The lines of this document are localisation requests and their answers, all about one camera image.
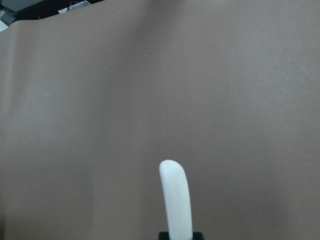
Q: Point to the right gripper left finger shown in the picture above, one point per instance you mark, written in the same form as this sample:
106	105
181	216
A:
164	235

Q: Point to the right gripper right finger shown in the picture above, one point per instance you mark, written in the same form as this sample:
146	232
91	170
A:
197	236

